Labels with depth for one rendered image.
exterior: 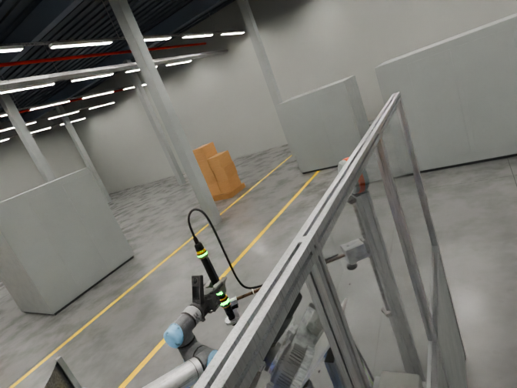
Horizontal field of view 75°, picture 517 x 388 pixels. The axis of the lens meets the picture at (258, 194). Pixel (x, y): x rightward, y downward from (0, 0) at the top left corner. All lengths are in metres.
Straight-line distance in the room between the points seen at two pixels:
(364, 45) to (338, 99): 5.21
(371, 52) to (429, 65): 7.02
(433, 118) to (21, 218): 7.40
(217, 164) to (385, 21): 7.40
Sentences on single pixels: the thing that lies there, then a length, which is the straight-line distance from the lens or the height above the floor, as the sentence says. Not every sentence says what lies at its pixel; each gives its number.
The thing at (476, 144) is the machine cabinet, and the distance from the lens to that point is 6.68.
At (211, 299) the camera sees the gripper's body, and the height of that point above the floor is 1.65.
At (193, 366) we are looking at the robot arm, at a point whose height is 1.59.
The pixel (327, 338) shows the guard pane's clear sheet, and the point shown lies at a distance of 0.73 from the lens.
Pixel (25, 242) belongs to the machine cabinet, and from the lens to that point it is 7.41.
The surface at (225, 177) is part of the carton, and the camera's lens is 9.67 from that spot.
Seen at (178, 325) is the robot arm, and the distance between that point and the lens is 1.37.
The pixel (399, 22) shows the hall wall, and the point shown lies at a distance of 13.14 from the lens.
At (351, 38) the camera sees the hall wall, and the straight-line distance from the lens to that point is 13.43.
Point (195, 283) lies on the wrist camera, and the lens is 1.45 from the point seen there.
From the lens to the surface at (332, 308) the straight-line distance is 0.72.
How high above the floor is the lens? 2.33
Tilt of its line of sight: 15 degrees down
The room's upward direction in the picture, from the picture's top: 22 degrees counter-clockwise
